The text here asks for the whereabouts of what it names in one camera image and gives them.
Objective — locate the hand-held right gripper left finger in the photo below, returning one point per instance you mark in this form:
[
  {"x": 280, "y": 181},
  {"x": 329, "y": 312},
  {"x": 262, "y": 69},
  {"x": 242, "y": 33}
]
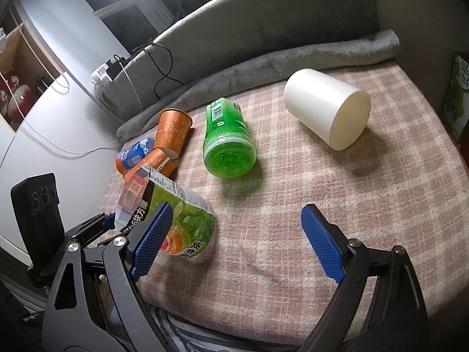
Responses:
[{"x": 152, "y": 240}]

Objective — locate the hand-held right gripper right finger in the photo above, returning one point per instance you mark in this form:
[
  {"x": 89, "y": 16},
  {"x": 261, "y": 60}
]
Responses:
[{"x": 322, "y": 244}]

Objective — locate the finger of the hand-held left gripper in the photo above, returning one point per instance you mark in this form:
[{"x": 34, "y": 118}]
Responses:
[{"x": 88, "y": 225}]

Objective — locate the white cup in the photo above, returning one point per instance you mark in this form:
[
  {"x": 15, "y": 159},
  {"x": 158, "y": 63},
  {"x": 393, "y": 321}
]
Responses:
[{"x": 322, "y": 104}]

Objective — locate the orange patterned paper cup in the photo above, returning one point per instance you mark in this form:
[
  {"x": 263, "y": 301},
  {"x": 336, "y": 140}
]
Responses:
[
  {"x": 173, "y": 130},
  {"x": 157, "y": 161}
]

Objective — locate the green drink carton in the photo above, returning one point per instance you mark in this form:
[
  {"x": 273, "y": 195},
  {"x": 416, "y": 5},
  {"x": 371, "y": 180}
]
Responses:
[{"x": 187, "y": 212}]

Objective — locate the pink plaid blanket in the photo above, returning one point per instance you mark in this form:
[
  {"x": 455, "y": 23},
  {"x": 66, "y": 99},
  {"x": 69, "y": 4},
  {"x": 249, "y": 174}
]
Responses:
[{"x": 293, "y": 190}]

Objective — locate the blue and orange bottle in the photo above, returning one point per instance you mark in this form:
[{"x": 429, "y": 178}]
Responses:
[{"x": 133, "y": 154}]

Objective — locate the striped cloth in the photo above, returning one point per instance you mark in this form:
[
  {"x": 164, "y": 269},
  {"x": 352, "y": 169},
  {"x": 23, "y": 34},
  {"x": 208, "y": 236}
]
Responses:
[{"x": 183, "y": 332}]

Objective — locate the red apple ornament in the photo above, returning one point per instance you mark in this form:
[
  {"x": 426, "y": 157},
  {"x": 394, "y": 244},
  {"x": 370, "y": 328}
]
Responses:
[{"x": 22, "y": 101}]

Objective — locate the green plastic bottle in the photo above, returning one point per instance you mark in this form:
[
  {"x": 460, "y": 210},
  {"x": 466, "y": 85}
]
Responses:
[{"x": 227, "y": 135}]

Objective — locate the white power strip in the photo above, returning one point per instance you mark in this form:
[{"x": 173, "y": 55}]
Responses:
[{"x": 99, "y": 75}]

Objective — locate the black plug adapter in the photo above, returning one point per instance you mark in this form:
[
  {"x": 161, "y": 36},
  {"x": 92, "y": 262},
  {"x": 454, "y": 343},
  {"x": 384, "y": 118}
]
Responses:
[{"x": 115, "y": 68}]

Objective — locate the wooden shelf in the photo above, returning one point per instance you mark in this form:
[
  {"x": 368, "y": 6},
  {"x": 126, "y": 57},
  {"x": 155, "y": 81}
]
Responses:
[{"x": 29, "y": 55}]

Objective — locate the grey fleece blanket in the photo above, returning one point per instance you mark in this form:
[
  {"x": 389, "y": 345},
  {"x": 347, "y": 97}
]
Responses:
[{"x": 256, "y": 68}]

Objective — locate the green snack packet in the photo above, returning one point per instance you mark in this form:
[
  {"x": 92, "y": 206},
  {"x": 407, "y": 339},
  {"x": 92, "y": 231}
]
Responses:
[{"x": 458, "y": 99}]

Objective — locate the dark window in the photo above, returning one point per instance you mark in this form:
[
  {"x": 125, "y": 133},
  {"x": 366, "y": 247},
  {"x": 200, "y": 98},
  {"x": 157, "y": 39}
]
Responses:
[{"x": 121, "y": 11}]

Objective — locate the grey upholstered backrest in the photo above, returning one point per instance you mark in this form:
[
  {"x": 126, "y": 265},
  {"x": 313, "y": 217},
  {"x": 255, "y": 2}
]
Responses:
[{"x": 256, "y": 18}]

